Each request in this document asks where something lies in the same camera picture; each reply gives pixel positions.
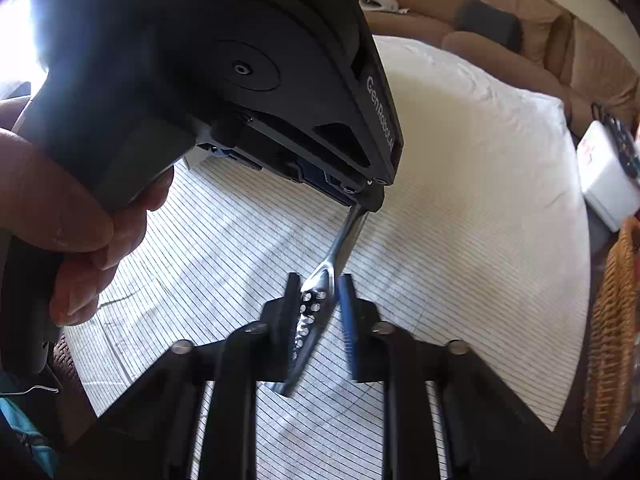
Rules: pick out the beige sofa cushion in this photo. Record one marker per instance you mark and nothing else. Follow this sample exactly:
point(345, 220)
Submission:
point(530, 10)
point(600, 75)

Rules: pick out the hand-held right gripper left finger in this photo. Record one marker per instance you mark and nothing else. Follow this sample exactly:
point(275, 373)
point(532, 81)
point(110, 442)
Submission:
point(292, 310)

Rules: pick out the wicker basket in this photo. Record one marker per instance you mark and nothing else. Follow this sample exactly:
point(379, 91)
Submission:
point(610, 335)

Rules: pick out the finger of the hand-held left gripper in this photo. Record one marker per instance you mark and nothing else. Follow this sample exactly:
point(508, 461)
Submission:
point(310, 175)

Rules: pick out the grey white neck massager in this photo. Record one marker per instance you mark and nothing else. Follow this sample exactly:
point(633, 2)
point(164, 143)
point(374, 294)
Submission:
point(375, 0)

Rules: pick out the person's left hand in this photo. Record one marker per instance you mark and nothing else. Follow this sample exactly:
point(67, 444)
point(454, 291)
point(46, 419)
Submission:
point(60, 210)

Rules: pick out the brown sofa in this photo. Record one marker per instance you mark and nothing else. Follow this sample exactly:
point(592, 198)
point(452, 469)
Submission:
point(410, 22)

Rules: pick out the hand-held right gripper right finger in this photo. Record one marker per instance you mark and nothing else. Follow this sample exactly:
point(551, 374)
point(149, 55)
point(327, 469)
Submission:
point(347, 320)

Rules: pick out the black lumbar pillow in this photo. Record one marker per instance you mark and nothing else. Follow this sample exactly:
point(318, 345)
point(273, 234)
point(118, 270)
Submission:
point(487, 22)

